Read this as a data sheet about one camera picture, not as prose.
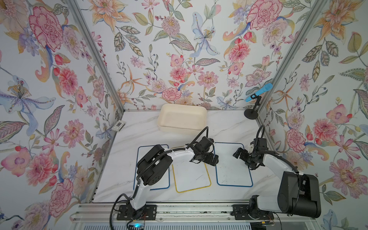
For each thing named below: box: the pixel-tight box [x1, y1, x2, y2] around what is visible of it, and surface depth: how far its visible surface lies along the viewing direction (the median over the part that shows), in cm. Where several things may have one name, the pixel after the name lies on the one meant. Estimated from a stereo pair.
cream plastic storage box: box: [157, 103, 208, 135], surface depth 119 cm
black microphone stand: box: [243, 93, 262, 120], surface depth 120 cm
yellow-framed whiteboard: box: [172, 160, 212, 194], surface depth 88 cm
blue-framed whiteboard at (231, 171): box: [213, 142, 254, 188], surface depth 89 cm
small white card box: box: [111, 119, 126, 132], surface depth 112 cm
